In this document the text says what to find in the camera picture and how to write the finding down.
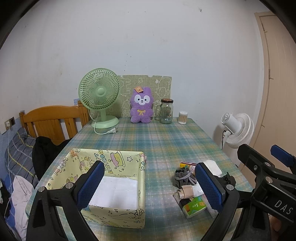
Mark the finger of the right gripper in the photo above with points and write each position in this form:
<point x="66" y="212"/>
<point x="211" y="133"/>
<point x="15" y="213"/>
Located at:
<point x="284" y="157"/>

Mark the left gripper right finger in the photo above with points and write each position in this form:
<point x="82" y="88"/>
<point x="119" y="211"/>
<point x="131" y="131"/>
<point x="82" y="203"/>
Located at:
<point x="222" y="197"/>

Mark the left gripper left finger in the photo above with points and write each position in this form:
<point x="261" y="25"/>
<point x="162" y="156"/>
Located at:
<point x="44" y="221"/>

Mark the green tissue pack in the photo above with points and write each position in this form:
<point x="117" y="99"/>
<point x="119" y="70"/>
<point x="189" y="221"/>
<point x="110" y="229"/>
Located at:
<point x="192" y="206"/>

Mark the beige stockings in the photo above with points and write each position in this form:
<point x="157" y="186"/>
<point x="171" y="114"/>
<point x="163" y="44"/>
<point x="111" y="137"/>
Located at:
<point x="189" y="191"/>

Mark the yellow cartoon storage box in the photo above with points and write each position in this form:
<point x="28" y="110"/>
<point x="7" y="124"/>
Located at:
<point x="119" y="199"/>

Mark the clear plastic bag pack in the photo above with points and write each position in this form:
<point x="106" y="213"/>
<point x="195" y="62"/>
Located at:
<point x="213" y="212"/>

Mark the white clothing on bed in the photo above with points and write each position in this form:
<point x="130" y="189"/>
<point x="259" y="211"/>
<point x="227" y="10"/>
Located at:
<point x="22" y="191"/>

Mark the yellow cartoon small box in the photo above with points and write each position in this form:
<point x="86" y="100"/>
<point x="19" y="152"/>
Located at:
<point x="187" y="165"/>

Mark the grey socks bundle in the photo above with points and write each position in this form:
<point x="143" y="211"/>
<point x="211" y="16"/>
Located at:
<point x="183" y="176"/>

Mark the white standing fan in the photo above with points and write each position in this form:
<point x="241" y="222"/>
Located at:
<point x="239" y="129"/>

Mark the black clothing on bed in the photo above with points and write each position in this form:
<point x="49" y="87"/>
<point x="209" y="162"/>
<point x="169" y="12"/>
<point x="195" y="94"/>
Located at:
<point x="44" y="153"/>

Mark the blue plaid pillow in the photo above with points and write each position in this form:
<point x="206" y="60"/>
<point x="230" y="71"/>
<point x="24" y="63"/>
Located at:
<point x="18" y="157"/>

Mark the plaid tablecloth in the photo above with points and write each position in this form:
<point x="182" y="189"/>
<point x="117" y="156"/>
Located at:
<point x="165" y="147"/>

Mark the cotton swab container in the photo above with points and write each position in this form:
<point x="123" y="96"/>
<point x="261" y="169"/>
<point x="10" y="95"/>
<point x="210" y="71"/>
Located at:
<point x="182" y="118"/>

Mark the glass jar with lid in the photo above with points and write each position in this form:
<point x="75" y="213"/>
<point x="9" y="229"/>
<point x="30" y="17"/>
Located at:
<point x="164" y="111"/>

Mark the beige door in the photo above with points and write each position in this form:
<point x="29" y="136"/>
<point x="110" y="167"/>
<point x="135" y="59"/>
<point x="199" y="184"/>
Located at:
<point x="276" y="119"/>

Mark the purple plush toy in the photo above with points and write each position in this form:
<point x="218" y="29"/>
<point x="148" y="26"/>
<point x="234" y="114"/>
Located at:
<point x="141" y="105"/>

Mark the green desk fan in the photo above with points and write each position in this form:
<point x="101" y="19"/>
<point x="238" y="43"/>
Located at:
<point x="99" y="90"/>

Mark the wall power outlet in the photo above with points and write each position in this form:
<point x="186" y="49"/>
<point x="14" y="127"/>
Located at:
<point x="9" y="123"/>

